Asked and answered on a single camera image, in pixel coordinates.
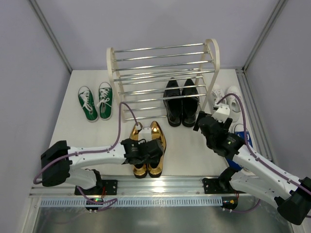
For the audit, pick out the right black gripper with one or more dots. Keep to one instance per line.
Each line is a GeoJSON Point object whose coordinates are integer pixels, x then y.
{"type": "Point", "coordinates": [204, 124]}

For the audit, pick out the white shoe rack chrome bars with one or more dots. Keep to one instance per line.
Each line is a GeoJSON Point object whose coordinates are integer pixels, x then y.
{"type": "Point", "coordinates": [144, 78]}

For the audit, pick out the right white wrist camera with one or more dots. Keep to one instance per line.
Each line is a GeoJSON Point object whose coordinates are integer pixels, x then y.
{"type": "Point", "coordinates": [221, 113]}

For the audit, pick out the green canvas sneaker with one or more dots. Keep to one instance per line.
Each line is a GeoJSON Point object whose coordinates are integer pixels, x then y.
{"type": "Point", "coordinates": [106, 98]}
{"type": "Point", "coordinates": [86, 100]}

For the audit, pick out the black leather shoe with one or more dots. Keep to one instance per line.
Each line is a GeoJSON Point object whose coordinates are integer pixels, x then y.
{"type": "Point", "coordinates": [173, 103]}
{"type": "Point", "coordinates": [189, 103]}

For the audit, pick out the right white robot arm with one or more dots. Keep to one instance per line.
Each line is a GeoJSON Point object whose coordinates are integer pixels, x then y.
{"type": "Point", "coordinates": [289, 194]}

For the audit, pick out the white sneaker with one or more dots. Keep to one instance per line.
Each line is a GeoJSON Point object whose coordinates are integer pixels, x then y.
{"type": "Point", "coordinates": [233, 103]}
{"type": "Point", "coordinates": [215, 95]}

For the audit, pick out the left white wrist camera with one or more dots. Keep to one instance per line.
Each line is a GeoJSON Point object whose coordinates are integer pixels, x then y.
{"type": "Point", "coordinates": [142, 133]}

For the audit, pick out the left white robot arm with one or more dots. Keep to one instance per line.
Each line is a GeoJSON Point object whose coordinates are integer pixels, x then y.
{"type": "Point", "coordinates": [64, 164]}

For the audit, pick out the slotted grey cable duct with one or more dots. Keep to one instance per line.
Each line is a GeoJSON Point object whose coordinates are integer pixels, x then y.
{"type": "Point", "coordinates": [135, 202]}

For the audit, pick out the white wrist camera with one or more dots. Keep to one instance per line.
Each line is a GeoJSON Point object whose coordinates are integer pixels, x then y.
{"type": "Point", "coordinates": [142, 133]}
{"type": "Point", "coordinates": [221, 113]}

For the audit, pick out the right blue canvas sneaker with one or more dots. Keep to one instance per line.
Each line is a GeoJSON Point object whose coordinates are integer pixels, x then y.
{"type": "Point", "coordinates": [238, 129]}

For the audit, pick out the left aluminium frame post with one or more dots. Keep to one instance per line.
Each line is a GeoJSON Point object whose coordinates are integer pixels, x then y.
{"type": "Point", "coordinates": [48, 30]}

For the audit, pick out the aluminium frame post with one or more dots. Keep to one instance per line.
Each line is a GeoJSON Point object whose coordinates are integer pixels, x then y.
{"type": "Point", "coordinates": [274, 15]}
{"type": "Point", "coordinates": [48, 30]}

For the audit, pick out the right aluminium frame post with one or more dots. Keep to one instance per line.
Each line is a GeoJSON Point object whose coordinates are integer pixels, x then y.
{"type": "Point", "coordinates": [274, 15]}

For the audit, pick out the aluminium mounting rail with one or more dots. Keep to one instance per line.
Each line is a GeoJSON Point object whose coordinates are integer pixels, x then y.
{"type": "Point", "coordinates": [130, 187]}

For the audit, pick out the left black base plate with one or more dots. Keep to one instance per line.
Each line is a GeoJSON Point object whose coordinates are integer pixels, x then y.
{"type": "Point", "coordinates": [106, 187]}

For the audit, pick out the right side aluminium rail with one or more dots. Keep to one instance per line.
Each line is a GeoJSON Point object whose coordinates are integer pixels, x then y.
{"type": "Point", "coordinates": [261, 140]}

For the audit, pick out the gold loafer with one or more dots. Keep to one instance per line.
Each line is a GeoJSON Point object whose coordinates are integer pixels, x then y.
{"type": "Point", "coordinates": [155, 169]}
{"type": "Point", "coordinates": [139, 171]}

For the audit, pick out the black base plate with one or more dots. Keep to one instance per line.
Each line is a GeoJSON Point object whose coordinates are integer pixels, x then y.
{"type": "Point", "coordinates": [216, 186]}
{"type": "Point", "coordinates": [106, 187]}

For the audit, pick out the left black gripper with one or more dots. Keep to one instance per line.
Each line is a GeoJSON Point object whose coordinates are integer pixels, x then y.
{"type": "Point", "coordinates": [154, 149]}

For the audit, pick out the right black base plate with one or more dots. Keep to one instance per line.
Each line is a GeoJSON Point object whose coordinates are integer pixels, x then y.
{"type": "Point", "coordinates": [216, 186]}

